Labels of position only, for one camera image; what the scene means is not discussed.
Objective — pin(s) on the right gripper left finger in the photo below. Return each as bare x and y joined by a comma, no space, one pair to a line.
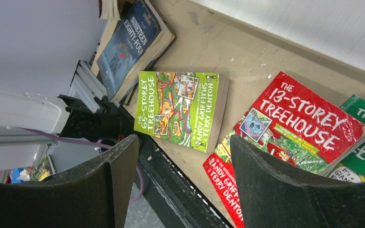
93,194

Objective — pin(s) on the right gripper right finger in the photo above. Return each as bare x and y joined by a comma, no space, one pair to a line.
275,194

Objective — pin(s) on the green 65-Storey Treehouse book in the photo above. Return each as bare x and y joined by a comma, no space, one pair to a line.
185,108

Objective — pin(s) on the Nineteen Eighty-Four blue book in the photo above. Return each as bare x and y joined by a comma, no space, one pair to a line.
135,45

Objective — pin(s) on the Jane Eyre book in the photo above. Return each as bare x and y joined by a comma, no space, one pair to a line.
113,9

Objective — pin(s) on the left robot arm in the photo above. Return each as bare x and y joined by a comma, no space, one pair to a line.
64,118

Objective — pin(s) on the red 13-Storey Treehouse book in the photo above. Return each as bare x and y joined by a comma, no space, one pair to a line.
292,123

